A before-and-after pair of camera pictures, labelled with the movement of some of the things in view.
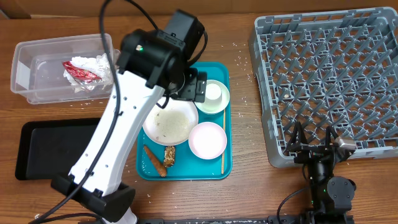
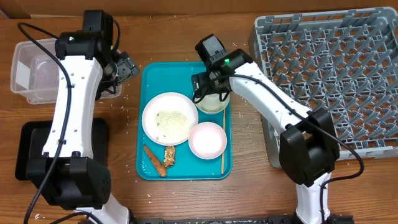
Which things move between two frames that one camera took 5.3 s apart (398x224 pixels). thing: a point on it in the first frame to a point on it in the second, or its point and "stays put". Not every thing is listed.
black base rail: [257, 219] stays put
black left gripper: [194, 88] to [126, 67]
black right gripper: [308, 151] to [203, 87]
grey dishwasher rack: [337, 68] stays put
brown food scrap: [170, 156] stays put
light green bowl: [216, 98] stays put
